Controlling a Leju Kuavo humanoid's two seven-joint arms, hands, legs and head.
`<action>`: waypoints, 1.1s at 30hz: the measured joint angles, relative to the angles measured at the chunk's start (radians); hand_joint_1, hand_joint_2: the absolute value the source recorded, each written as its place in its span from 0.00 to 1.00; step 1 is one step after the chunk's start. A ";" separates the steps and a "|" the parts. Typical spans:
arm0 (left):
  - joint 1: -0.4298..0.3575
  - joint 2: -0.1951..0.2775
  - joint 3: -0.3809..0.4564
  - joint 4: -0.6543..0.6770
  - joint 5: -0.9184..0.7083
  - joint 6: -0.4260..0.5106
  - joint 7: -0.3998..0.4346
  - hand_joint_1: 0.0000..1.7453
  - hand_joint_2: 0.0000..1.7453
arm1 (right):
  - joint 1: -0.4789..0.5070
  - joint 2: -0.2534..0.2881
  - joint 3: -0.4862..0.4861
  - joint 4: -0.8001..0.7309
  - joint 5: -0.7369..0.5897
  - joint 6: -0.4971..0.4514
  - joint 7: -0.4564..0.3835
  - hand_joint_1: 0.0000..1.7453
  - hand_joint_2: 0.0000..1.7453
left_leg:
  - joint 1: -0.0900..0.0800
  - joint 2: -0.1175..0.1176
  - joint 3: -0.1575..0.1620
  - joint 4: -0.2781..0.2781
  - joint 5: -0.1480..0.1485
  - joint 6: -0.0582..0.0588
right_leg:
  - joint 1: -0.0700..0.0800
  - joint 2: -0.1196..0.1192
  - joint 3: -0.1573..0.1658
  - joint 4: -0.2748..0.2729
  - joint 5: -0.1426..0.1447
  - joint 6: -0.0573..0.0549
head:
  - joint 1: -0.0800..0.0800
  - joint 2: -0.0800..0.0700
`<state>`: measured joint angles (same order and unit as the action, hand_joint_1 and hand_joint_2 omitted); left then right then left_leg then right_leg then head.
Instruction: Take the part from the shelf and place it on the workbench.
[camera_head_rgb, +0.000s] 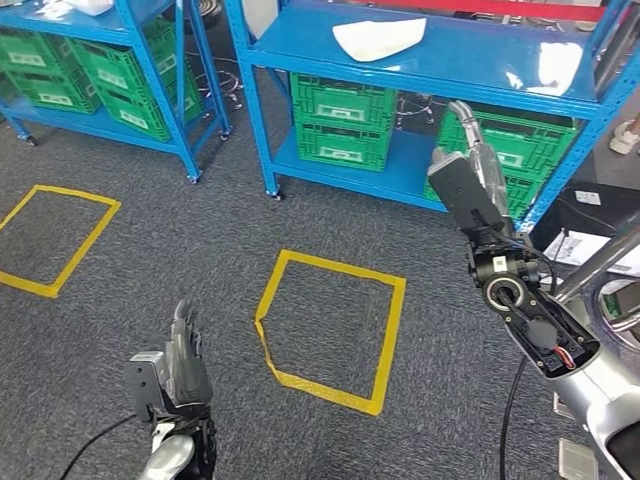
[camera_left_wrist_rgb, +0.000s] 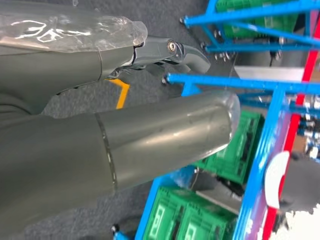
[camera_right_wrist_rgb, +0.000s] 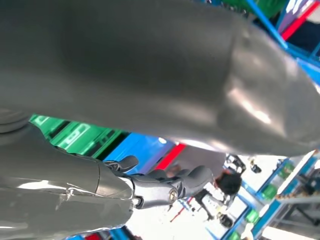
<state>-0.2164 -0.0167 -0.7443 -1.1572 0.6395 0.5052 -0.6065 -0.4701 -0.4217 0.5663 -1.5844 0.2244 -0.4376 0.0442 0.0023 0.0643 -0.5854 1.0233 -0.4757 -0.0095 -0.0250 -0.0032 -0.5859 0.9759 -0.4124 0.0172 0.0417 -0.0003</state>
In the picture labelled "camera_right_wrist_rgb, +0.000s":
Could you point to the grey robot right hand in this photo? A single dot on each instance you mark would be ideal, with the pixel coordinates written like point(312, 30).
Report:
point(149, 66)

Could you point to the blue metal shelf rack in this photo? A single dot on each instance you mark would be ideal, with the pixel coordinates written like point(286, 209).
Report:
point(140, 150)
point(272, 208)

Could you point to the seated person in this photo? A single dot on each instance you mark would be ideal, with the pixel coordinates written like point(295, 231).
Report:
point(200, 159)

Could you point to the green plastic crate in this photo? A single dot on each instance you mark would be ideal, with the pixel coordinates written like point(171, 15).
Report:
point(269, 192)
point(37, 121)
point(272, 6)
point(252, 216)
point(82, 139)
point(286, 169)

